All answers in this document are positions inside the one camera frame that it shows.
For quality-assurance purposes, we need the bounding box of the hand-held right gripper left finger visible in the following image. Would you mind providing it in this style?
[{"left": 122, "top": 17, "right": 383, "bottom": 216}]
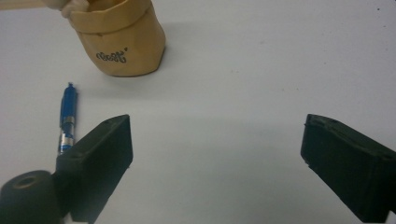
[{"left": 55, "top": 113, "right": 134, "bottom": 224}]

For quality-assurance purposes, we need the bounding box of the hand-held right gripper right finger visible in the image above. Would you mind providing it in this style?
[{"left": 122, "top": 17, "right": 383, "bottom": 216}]
[{"left": 300, "top": 113, "right": 396, "bottom": 224}]

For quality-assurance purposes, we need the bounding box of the blue pen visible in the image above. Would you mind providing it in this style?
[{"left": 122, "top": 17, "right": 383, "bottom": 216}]
[{"left": 57, "top": 81, "right": 79, "bottom": 156}]

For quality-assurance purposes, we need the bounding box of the tan fabric pouch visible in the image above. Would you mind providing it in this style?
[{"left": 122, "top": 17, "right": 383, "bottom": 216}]
[{"left": 66, "top": 0, "right": 167, "bottom": 78}]

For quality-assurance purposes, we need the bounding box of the white table sheet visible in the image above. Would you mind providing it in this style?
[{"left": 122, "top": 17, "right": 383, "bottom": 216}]
[{"left": 0, "top": 0, "right": 396, "bottom": 224}]

